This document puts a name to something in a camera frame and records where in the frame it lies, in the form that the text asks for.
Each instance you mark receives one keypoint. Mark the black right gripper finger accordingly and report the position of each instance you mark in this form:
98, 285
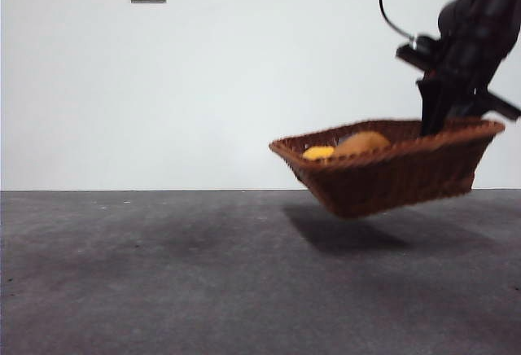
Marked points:
432, 106
466, 111

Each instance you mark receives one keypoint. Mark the yellow corn cob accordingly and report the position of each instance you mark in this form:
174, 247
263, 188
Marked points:
318, 152

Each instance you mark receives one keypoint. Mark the brown potato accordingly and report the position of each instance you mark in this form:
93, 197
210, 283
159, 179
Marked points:
362, 142

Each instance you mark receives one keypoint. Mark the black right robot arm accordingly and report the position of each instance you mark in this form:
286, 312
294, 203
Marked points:
476, 33

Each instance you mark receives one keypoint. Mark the brown wicker basket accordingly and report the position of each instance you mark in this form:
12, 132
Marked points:
390, 180

